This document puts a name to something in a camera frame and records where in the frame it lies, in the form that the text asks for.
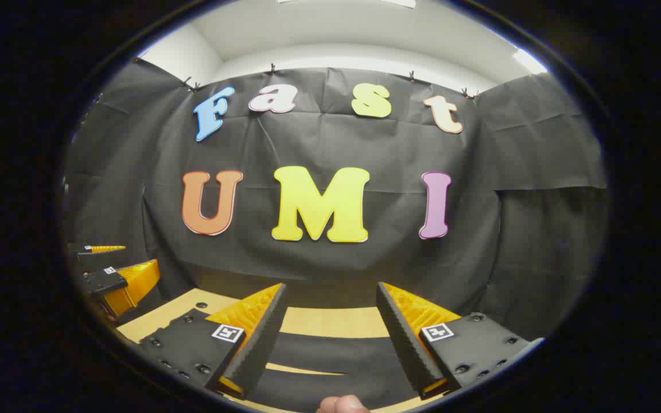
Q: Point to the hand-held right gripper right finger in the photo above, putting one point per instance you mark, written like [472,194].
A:
[402,338]

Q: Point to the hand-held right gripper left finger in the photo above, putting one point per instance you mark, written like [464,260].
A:
[264,332]

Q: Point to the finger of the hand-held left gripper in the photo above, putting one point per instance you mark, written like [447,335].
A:
[86,249]
[104,282]

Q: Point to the black jeans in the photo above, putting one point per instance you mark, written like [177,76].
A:
[330,353]

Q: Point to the black backdrop cloth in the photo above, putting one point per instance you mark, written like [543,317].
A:
[365,143]

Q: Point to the ceiling light panel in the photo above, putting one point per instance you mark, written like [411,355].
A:
[402,3]
[530,62]

